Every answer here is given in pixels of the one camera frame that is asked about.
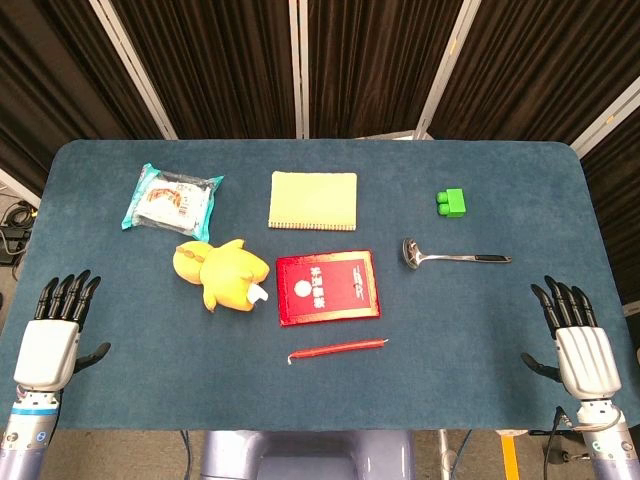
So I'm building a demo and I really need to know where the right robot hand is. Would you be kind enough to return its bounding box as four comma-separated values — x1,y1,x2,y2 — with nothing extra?
520,274,624,401

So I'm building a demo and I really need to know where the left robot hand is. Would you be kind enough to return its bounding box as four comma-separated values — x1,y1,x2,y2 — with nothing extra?
13,269,112,394

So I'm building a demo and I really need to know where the yellow plush toy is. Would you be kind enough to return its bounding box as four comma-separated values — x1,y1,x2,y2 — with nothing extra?
172,238,271,314

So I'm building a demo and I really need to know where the green toy brick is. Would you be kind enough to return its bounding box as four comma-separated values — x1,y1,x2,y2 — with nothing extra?
434,187,468,220

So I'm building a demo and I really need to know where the yellow table leg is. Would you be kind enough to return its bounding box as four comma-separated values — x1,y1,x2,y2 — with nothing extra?
499,432,521,480

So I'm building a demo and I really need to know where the blue table cloth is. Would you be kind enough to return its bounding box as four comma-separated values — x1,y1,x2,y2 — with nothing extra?
0,138,640,434

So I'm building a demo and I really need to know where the dark brown curtain panel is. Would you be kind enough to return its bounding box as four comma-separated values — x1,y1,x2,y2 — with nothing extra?
0,0,166,199
307,0,469,139
112,0,301,140
432,0,640,146
579,99,640,306

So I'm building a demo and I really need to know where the white table leg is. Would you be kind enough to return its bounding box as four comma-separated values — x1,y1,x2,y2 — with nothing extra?
437,429,455,480

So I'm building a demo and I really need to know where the teal snack packet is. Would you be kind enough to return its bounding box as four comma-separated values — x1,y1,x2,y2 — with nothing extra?
121,162,225,240

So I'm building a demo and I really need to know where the lavender robot torso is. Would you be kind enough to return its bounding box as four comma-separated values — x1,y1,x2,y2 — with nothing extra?
199,429,416,480

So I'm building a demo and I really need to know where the red certificate booklet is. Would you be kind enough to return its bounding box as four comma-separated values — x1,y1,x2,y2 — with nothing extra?
275,249,382,328

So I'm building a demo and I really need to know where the yellow spiral notebook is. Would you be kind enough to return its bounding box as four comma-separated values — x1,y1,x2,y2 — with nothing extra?
267,170,359,233

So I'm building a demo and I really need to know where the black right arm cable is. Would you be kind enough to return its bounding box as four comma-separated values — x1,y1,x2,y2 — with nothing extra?
543,405,574,480

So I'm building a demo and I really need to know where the black floor cable bundle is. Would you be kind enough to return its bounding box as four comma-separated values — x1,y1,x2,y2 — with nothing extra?
0,199,39,266

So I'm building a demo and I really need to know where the white partition post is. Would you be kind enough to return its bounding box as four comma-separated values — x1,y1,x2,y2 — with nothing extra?
415,0,484,141
571,74,640,156
0,167,42,207
88,0,179,140
287,0,310,140

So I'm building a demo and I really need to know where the steel ladle black handle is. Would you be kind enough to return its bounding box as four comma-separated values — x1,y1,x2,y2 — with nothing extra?
402,237,513,271

